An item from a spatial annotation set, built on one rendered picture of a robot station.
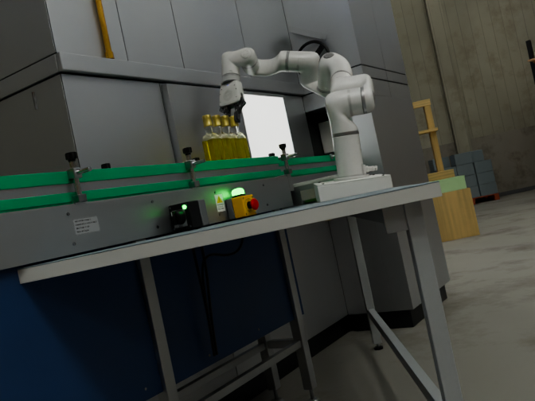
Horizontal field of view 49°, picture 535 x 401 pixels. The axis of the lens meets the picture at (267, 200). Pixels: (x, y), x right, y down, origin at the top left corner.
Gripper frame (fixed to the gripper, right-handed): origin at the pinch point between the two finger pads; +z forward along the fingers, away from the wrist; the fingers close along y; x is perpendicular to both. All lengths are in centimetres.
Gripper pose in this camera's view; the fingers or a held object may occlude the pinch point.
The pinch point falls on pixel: (232, 118)
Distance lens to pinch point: 243.9
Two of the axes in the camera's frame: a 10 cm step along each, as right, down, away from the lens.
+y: 8.1, -1.8, -5.6
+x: 5.8, 1.5, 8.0
